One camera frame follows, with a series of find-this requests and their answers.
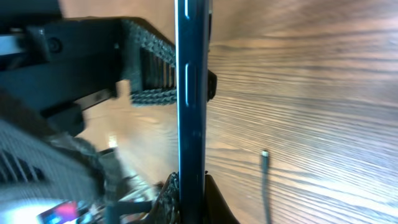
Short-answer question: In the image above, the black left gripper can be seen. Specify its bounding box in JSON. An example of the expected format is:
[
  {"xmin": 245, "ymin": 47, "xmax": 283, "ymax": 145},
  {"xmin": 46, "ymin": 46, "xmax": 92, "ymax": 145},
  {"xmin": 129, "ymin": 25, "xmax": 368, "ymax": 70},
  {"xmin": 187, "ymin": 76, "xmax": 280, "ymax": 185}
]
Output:
[{"xmin": 1, "ymin": 0, "xmax": 122, "ymax": 136}]

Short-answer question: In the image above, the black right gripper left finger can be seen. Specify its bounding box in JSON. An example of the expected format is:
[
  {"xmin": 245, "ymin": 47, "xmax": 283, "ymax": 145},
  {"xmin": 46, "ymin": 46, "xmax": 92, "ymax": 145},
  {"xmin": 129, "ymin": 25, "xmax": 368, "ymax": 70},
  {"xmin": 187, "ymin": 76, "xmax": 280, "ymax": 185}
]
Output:
[{"xmin": 1, "ymin": 92, "xmax": 180, "ymax": 223}]

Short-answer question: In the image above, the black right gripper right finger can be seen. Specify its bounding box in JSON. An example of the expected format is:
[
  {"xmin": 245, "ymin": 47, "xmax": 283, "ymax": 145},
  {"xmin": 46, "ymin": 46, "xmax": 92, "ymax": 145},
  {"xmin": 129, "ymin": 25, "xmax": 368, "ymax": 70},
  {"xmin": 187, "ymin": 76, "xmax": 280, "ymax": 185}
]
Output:
[{"xmin": 205, "ymin": 172, "xmax": 239, "ymax": 224}]

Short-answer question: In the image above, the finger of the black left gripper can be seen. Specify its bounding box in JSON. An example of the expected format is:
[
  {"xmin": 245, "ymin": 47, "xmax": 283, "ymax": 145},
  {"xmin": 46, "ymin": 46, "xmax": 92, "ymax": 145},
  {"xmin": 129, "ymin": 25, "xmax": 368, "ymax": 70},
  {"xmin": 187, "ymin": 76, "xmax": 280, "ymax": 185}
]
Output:
[
  {"xmin": 121, "ymin": 17, "xmax": 177, "ymax": 106},
  {"xmin": 207, "ymin": 70, "xmax": 217, "ymax": 101}
]

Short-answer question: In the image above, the blue Galaxy smartphone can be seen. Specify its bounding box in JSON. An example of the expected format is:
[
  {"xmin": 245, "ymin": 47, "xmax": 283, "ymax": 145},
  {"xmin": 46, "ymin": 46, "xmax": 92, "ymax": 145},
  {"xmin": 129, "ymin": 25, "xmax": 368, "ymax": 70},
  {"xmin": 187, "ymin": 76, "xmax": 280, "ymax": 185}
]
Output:
[{"xmin": 175, "ymin": 0, "xmax": 210, "ymax": 223}]

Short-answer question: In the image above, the black USB charging cable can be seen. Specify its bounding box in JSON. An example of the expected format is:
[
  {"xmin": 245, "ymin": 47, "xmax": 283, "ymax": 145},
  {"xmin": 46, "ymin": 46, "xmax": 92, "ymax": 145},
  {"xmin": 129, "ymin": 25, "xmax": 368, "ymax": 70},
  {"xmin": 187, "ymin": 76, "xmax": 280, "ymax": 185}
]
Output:
[{"xmin": 260, "ymin": 149, "xmax": 273, "ymax": 224}]

